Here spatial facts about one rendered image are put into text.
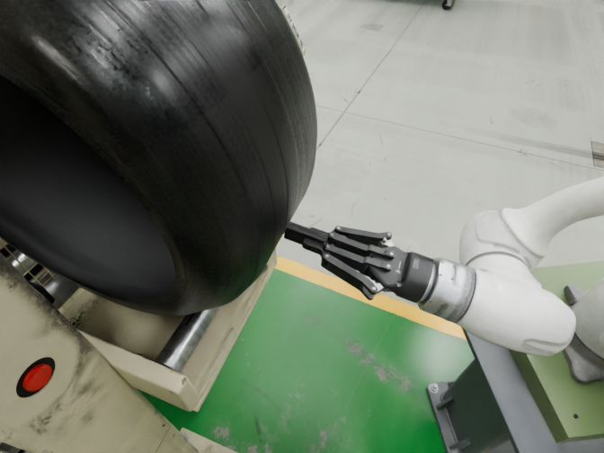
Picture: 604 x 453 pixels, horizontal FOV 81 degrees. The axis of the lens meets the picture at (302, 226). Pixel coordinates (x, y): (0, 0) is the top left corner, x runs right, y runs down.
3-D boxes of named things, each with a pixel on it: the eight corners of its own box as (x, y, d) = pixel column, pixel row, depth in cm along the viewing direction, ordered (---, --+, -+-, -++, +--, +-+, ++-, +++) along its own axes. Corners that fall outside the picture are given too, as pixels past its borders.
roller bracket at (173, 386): (192, 413, 57) (176, 394, 50) (11, 333, 67) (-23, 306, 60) (203, 394, 59) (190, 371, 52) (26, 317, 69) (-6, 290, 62)
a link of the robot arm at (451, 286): (474, 305, 48) (431, 288, 49) (446, 332, 55) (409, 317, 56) (476, 256, 54) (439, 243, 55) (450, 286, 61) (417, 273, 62)
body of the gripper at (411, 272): (438, 247, 55) (381, 227, 57) (431, 290, 50) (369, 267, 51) (420, 273, 61) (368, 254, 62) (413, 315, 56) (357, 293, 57)
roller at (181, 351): (168, 374, 54) (145, 365, 56) (178, 385, 57) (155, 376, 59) (264, 220, 77) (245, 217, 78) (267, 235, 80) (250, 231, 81)
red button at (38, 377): (37, 395, 41) (22, 386, 39) (25, 390, 41) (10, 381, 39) (57, 371, 43) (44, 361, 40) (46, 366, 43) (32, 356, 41)
